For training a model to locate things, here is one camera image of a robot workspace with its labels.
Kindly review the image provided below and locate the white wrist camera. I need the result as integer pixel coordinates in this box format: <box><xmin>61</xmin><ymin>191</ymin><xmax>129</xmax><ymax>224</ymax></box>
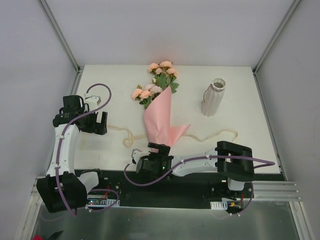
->
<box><xmin>84</xmin><ymin>93</ymin><xmax>101</xmax><ymax>111</ymax></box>
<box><xmin>131</xmin><ymin>148</ymin><xmax>150</xmax><ymax>165</ymax></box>

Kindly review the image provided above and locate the aluminium frame post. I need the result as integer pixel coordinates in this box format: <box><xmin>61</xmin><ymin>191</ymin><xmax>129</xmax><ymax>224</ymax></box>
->
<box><xmin>251</xmin><ymin>0</ymin><xmax>305</xmax><ymax>76</ymax></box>
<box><xmin>37</xmin><ymin>0</ymin><xmax>85</xmax><ymax>75</ymax></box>

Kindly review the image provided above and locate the left white cable duct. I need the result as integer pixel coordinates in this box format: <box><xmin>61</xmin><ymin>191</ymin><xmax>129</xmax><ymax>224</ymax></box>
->
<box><xmin>100</xmin><ymin>198</ymin><xmax>120</xmax><ymax>207</ymax></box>

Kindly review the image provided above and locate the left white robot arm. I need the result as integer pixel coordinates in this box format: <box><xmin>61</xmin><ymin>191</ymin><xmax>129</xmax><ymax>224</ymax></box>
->
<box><xmin>36</xmin><ymin>93</ymin><xmax>108</xmax><ymax>213</ymax></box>

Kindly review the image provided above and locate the white ribbed ceramic vase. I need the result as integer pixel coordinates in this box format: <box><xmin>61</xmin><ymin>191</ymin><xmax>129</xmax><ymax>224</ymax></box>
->
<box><xmin>201</xmin><ymin>78</ymin><xmax>226</xmax><ymax>117</ymax></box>

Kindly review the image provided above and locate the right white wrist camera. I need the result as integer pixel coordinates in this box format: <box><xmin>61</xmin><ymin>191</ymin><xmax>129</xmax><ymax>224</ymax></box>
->
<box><xmin>131</xmin><ymin>148</ymin><xmax>150</xmax><ymax>165</ymax></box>

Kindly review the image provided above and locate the left aluminium frame post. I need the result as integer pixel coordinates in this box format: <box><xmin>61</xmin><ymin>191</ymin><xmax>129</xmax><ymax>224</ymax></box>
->
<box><xmin>37</xmin><ymin>0</ymin><xmax>85</xmax><ymax>75</ymax></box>

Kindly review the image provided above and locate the pink rose stem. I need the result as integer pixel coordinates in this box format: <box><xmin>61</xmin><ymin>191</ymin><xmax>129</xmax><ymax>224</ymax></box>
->
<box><xmin>131</xmin><ymin>83</ymin><xmax>163</xmax><ymax>110</ymax></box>
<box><xmin>148</xmin><ymin>60</ymin><xmax>179</xmax><ymax>93</ymax></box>

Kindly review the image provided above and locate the cream printed ribbon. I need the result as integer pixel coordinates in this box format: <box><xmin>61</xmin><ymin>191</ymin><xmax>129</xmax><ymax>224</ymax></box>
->
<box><xmin>106</xmin><ymin>123</ymin><xmax>239</xmax><ymax>149</ymax></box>

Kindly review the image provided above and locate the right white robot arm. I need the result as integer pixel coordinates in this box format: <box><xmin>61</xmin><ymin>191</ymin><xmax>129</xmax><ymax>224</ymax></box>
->
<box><xmin>131</xmin><ymin>141</ymin><xmax>255</xmax><ymax>198</ymax></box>

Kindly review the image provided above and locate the white cable duct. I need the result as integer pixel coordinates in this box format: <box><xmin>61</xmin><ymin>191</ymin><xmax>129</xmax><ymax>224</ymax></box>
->
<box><xmin>210</xmin><ymin>200</ymin><xmax>228</xmax><ymax>211</ymax></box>
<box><xmin>100</xmin><ymin>198</ymin><xmax>120</xmax><ymax>207</ymax></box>

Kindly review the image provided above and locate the right aluminium frame post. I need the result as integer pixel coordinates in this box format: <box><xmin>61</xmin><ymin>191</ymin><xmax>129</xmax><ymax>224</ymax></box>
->
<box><xmin>251</xmin><ymin>0</ymin><xmax>305</xmax><ymax>76</ymax></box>

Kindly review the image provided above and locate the right white cable duct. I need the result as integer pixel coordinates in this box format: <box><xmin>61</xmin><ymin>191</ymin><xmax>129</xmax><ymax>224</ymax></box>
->
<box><xmin>210</xmin><ymin>200</ymin><xmax>228</xmax><ymax>211</ymax></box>

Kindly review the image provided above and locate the pink wrapping paper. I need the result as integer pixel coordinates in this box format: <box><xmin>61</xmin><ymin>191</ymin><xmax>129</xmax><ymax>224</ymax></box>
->
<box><xmin>143</xmin><ymin>87</ymin><xmax>190</xmax><ymax>147</ymax></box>

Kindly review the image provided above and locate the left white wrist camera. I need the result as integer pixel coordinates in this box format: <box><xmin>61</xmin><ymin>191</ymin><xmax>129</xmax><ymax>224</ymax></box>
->
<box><xmin>84</xmin><ymin>93</ymin><xmax>101</xmax><ymax>111</ymax></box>

